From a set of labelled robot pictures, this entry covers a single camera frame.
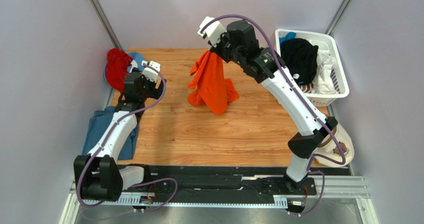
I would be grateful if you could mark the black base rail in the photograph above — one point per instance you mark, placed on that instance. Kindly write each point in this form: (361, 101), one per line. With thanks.
(225, 185)

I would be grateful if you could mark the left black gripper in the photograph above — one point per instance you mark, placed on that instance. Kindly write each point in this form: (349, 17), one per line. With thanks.
(156, 93)

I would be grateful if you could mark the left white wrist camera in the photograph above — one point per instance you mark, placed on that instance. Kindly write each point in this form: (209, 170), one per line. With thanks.
(151, 70)

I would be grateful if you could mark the red t shirt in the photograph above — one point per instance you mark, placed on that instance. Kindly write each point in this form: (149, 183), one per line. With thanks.
(116, 68)

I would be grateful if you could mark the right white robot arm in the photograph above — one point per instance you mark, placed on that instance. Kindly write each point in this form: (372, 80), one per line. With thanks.
(313, 126)

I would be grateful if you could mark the black t shirt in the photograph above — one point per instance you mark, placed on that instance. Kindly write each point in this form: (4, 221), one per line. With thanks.
(300, 57)

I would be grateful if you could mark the teal blue garment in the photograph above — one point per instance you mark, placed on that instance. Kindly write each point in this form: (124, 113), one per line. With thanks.
(288, 36)

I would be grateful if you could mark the folded blue t shirt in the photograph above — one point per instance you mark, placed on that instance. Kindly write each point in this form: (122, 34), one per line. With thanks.
(98, 124)

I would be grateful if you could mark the white laundry basket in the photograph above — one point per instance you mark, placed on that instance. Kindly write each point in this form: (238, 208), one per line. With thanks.
(325, 42)

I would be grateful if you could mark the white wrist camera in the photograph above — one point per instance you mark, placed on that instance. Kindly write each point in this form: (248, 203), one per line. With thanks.
(213, 31)
(151, 70)

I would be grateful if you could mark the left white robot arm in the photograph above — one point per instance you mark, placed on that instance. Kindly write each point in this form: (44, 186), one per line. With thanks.
(97, 175)

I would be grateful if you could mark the light blue cap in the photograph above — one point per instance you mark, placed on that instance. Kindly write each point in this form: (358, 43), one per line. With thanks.
(136, 57)

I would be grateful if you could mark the white t shirt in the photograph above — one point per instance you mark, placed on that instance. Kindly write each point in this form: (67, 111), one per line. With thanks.
(322, 82)

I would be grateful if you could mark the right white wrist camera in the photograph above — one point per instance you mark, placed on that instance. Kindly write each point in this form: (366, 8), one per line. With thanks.
(213, 31)

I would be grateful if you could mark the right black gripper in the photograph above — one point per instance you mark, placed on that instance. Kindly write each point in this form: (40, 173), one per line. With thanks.
(216, 48)

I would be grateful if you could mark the orange t shirt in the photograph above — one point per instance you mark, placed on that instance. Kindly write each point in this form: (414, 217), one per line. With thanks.
(210, 87)

